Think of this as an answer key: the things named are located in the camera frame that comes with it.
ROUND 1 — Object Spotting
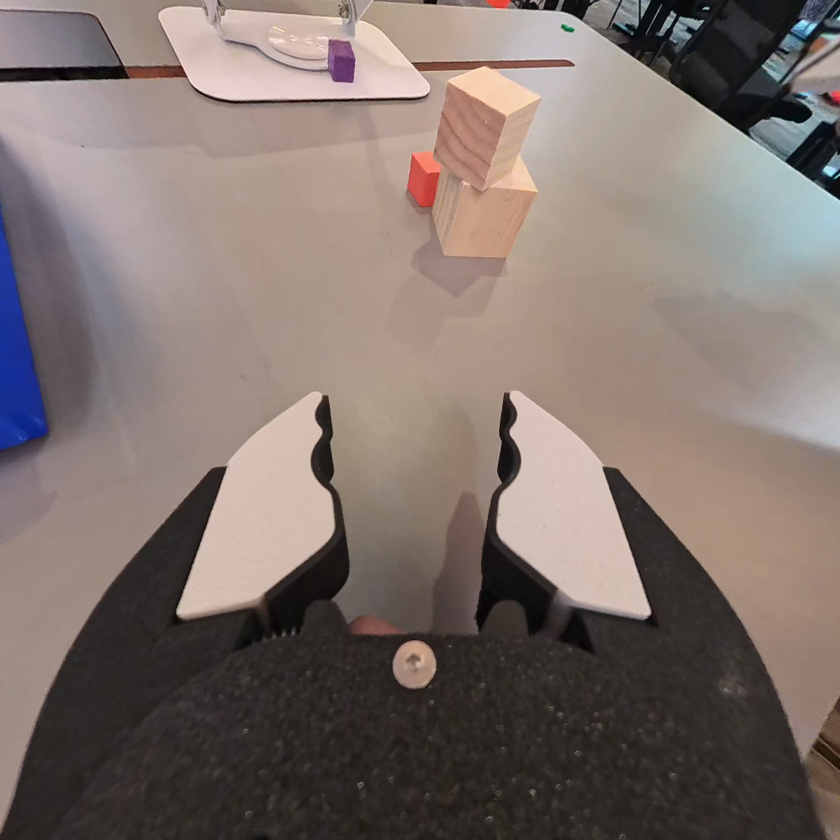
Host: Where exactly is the medium wooden cube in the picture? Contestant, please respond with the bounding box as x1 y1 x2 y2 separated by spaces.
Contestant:
435 67 542 191

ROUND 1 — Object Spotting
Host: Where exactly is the large wooden cube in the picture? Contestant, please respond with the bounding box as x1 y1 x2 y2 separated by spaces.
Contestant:
432 155 539 258

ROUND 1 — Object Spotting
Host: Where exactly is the blue plastic bin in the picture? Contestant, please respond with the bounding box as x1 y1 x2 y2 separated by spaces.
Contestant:
0 210 49 451

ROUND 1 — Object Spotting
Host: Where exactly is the black office chair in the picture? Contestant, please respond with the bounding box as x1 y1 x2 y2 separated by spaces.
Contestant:
670 0 840 132

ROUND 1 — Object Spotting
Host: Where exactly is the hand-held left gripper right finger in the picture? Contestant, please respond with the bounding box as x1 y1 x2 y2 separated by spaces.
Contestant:
477 390 652 626

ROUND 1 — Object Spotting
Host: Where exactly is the red wooden cube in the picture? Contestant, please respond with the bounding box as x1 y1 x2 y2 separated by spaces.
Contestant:
407 151 443 208

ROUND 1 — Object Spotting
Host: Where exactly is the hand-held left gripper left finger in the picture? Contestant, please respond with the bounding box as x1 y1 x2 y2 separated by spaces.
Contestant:
175 392 351 626

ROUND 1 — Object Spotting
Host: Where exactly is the white folding stand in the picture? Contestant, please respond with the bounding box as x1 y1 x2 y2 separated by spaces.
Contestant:
158 0 431 102

